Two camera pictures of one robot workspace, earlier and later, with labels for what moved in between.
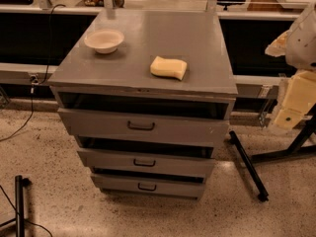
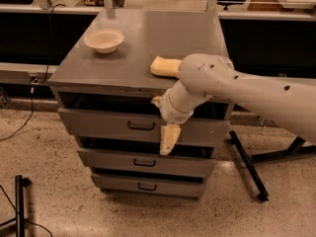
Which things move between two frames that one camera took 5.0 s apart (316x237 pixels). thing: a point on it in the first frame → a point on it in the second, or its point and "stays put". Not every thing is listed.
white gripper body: x=303 y=46 → x=172 y=112
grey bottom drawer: x=150 y=185 stays put
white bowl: x=104 y=40 stays put
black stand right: x=250 y=161 stays put
